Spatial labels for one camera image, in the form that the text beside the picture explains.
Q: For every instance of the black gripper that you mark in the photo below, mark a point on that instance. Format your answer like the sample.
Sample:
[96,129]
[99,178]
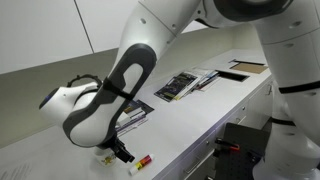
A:
[120,151]

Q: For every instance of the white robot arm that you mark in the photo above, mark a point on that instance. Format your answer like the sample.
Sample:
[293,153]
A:
[288,32]

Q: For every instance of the white mug with lion print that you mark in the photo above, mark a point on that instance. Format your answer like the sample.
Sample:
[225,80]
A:
[106,157]

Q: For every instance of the stack of books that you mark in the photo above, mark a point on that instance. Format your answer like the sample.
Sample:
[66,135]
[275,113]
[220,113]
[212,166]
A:
[134,115]

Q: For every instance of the fanned pile of magazines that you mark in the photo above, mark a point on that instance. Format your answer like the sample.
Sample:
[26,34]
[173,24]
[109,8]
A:
[185,82]

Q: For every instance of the white lower drawer cabinets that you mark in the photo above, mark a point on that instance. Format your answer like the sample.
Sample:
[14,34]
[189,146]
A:
[199,161]

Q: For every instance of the black orange clamp far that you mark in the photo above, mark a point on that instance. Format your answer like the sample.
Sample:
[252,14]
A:
[232,146]

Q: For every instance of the white upper cabinets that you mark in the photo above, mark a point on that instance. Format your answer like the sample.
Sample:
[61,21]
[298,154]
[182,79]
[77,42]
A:
[38,32]

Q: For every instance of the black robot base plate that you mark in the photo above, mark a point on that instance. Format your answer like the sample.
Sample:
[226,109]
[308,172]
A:
[238,165]

